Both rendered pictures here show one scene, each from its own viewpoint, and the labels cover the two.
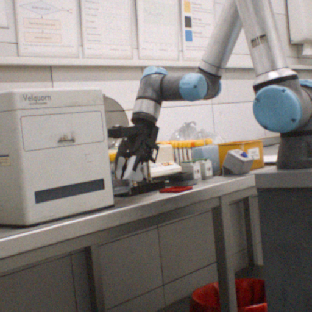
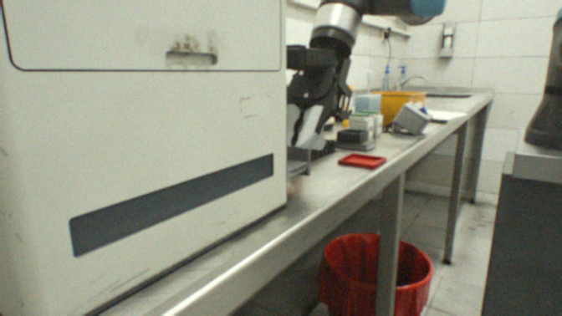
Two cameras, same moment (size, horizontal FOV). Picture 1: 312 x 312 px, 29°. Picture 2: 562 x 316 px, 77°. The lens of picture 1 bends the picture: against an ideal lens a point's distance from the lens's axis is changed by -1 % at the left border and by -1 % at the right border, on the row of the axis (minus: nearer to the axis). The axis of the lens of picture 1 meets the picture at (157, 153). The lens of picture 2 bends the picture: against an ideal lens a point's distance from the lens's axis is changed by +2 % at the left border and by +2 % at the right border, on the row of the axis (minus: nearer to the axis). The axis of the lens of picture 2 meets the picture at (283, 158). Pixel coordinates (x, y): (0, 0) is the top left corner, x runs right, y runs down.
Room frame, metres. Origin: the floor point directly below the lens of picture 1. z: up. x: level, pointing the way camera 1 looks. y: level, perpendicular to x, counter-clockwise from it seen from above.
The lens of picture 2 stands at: (1.08, 0.16, 1.04)
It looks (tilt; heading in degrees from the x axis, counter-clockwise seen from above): 14 degrees down; 355
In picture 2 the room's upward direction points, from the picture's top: straight up
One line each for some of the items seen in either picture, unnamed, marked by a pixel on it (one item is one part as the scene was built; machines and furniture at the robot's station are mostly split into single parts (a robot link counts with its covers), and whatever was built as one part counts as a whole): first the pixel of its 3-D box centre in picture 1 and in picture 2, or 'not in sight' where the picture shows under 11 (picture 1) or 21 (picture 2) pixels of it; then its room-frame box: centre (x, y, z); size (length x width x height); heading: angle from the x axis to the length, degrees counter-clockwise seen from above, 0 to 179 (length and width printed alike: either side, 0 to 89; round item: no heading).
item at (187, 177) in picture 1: (180, 179); (352, 139); (1.83, -0.06, 0.89); 0.09 x 0.05 x 0.04; 50
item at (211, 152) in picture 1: (206, 161); (367, 113); (2.04, -0.16, 0.92); 0.10 x 0.07 x 0.10; 143
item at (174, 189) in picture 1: (175, 189); (362, 160); (1.70, -0.04, 0.88); 0.07 x 0.07 x 0.01; 51
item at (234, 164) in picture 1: (233, 162); (406, 119); (1.98, -0.25, 0.92); 0.13 x 0.07 x 0.08; 51
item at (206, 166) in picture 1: (202, 169); (370, 124); (1.95, -0.14, 0.91); 0.05 x 0.04 x 0.07; 51
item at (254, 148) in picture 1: (238, 156); (395, 109); (2.14, -0.29, 0.92); 0.13 x 0.13 x 0.10; 48
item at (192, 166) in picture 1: (191, 171); (360, 127); (1.90, -0.10, 0.91); 0.05 x 0.04 x 0.07; 51
